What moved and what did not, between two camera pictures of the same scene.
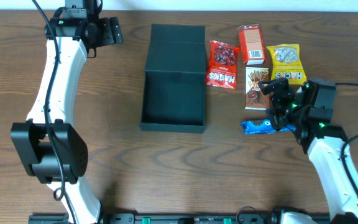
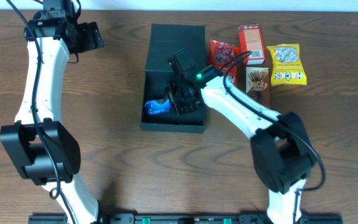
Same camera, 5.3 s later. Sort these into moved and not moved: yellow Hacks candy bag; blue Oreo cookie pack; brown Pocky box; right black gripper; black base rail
Moved: right black gripper; blue Oreo cookie pack
Not moved: brown Pocky box; black base rail; yellow Hacks candy bag
